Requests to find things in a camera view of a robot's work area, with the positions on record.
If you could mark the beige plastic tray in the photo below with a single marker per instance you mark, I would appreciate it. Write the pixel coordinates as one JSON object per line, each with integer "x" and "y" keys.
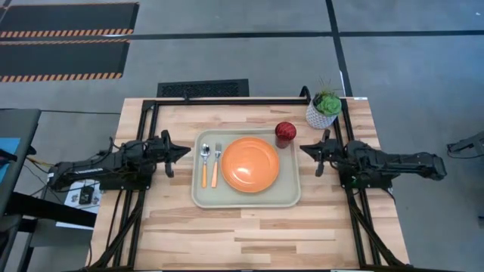
{"x": 246, "y": 200}

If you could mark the white paper sheet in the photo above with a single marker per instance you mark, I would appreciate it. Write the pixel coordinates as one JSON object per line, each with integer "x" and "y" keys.
{"x": 68, "y": 200}

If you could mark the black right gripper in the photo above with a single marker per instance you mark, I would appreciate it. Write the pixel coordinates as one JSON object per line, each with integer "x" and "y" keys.
{"x": 334, "y": 153}

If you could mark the black floor vent grille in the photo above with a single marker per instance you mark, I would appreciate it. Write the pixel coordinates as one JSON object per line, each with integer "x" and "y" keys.
{"x": 204, "y": 88}

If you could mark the black mat with hazard stripes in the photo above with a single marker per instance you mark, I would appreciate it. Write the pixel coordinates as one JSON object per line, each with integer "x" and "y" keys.
{"x": 60, "y": 58}
{"x": 68, "y": 17}

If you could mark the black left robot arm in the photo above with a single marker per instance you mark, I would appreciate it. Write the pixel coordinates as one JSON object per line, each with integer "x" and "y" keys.
{"x": 87, "y": 170}

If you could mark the black arched bracket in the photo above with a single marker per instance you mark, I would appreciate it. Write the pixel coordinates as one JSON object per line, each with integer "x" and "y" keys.
{"x": 304, "y": 90}

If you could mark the succulent in white patterned pot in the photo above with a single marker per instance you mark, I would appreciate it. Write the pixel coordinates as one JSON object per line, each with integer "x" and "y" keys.
{"x": 321, "y": 113}

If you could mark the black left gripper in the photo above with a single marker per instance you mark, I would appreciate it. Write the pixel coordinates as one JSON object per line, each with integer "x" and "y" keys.
{"x": 159, "y": 151}

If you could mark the small black device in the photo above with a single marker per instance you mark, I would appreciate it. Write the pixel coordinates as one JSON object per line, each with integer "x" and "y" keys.
{"x": 86, "y": 195}

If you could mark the red cup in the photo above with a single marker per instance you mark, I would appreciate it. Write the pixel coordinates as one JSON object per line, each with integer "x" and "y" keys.
{"x": 285, "y": 130}

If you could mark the orange plate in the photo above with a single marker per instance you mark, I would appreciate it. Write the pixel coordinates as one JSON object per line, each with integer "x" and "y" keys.
{"x": 249, "y": 164}

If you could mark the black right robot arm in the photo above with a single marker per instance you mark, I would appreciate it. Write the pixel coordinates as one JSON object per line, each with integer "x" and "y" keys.
{"x": 397, "y": 164}

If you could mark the grey chair base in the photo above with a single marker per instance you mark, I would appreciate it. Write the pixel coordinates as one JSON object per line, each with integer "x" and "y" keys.
{"x": 469, "y": 143}

